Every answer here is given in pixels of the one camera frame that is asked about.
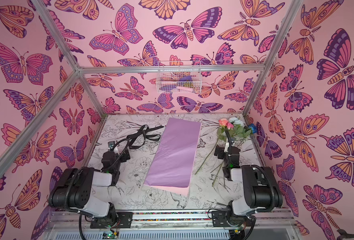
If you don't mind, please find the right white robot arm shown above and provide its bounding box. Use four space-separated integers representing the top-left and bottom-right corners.
208 145 283 228

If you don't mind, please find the white wire basket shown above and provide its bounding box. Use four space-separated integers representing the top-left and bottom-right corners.
155 61 203 94

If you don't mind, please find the blue fake flower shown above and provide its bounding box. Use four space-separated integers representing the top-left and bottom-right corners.
241 124 257 144

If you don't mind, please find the pink purple wrapping paper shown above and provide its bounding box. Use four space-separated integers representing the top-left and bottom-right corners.
144 118 202 197

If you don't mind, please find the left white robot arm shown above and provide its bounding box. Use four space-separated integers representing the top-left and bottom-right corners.
48 139 130 228

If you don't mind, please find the black ribbon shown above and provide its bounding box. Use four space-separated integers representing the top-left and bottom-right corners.
126 125 164 150

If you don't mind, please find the pink fake rose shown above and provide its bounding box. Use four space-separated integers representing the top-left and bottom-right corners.
195 118 234 175

